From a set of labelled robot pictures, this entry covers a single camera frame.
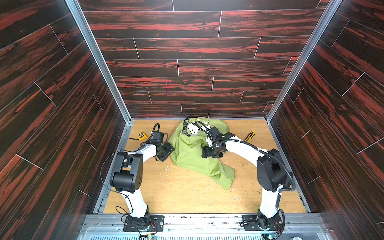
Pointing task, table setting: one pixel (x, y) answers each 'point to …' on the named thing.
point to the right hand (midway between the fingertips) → (209, 154)
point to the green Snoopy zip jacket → (188, 139)
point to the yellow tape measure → (141, 136)
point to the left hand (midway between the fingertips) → (173, 151)
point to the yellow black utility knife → (250, 136)
